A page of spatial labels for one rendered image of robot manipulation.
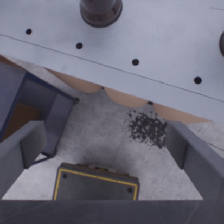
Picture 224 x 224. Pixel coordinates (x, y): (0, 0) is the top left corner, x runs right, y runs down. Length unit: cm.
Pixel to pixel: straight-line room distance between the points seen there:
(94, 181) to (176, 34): 126
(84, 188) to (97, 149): 42
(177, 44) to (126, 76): 11
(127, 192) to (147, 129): 62
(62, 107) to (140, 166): 98
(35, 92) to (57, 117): 42
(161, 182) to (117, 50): 155
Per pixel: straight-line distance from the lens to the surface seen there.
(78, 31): 36
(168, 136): 16
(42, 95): 134
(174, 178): 177
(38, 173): 197
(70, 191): 151
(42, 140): 17
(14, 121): 114
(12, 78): 103
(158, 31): 34
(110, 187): 142
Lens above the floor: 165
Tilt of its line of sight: 81 degrees down
